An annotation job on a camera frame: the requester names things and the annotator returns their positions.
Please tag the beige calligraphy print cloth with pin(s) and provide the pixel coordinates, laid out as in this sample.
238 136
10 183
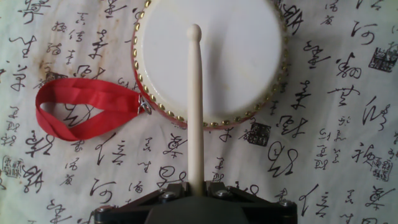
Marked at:
326 140

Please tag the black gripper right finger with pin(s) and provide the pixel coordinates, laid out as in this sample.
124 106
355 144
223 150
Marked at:
217 189

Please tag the red drum with white head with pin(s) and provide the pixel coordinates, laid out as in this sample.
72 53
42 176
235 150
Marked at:
233 62

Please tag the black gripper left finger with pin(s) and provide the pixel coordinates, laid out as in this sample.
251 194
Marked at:
175 189

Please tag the wooden drumstick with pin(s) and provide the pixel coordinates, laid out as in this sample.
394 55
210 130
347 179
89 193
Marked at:
195 109

